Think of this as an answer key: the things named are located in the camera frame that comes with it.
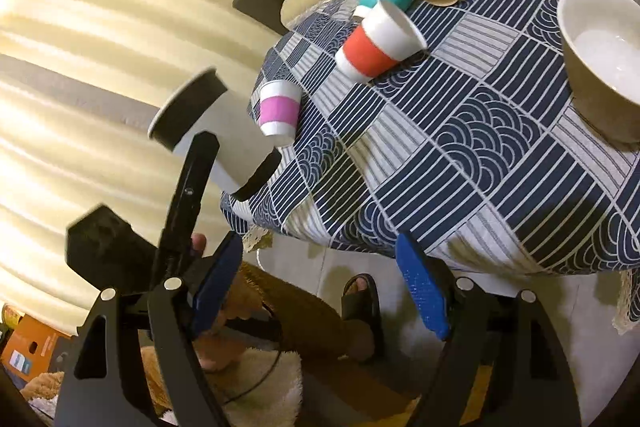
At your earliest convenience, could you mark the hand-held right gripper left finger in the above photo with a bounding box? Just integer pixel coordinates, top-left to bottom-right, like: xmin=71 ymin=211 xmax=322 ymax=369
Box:
xmin=52 ymin=231 xmax=246 ymax=427

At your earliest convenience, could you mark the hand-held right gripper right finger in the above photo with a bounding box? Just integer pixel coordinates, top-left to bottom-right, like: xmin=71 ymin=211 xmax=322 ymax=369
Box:
xmin=394 ymin=231 xmax=583 ymax=427

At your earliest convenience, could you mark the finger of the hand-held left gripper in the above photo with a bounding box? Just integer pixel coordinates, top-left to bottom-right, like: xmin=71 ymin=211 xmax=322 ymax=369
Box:
xmin=150 ymin=132 xmax=222 ymax=283

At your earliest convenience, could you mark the white cup with black rim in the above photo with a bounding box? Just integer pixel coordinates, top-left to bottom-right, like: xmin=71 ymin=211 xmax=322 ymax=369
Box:
xmin=148 ymin=67 xmax=282 ymax=202

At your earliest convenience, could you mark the white cup with pink band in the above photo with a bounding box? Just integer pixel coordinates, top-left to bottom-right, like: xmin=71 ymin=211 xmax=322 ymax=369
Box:
xmin=257 ymin=79 xmax=301 ymax=148

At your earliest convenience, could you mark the white cup with red band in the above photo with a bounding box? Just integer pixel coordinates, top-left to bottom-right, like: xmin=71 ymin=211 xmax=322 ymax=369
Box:
xmin=334 ymin=0 xmax=428 ymax=82

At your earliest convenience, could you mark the black sandal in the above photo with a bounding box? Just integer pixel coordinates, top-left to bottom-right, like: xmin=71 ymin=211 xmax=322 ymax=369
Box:
xmin=340 ymin=273 xmax=386 ymax=363

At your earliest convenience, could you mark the person's foot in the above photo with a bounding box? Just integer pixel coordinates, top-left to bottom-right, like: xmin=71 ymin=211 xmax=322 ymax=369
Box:
xmin=345 ymin=279 xmax=378 ymax=360

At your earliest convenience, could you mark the person's leg in brown pants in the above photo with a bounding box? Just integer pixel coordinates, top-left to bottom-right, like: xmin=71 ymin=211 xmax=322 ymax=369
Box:
xmin=235 ymin=262 xmax=421 ymax=414

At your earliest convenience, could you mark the orange cardboard box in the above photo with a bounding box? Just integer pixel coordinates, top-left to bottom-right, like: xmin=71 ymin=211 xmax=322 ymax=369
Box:
xmin=0 ymin=306 xmax=76 ymax=384

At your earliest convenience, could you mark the white fluffy rug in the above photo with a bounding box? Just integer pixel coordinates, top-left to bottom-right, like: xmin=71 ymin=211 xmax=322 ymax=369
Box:
xmin=200 ymin=347 xmax=306 ymax=427

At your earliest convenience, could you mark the brown plush cloth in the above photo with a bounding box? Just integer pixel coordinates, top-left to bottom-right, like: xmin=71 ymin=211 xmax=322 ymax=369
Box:
xmin=20 ymin=371 xmax=66 ymax=410

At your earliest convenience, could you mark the blue patterned tablecloth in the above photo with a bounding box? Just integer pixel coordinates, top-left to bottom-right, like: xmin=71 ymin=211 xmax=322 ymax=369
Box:
xmin=220 ymin=0 xmax=640 ymax=338

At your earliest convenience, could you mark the dark grey cushion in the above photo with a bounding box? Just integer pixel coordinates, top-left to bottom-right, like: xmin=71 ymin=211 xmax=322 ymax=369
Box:
xmin=234 ymin=0 xmax=297 ymax=36

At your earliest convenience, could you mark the cream curtain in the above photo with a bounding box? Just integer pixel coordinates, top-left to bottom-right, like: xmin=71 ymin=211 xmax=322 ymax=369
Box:
xmin=0 ymin=0 xmax=281 ymax=323

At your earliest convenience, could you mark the beige ceramic bowl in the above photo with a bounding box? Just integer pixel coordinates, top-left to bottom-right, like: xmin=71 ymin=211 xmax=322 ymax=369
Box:
xmin=556 ymin=0 xmax=640 ymax=145

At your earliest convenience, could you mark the black cable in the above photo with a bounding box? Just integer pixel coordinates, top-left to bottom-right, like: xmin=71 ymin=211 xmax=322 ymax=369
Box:
xmin=222 ymin=302 xmax=286 ymax=405

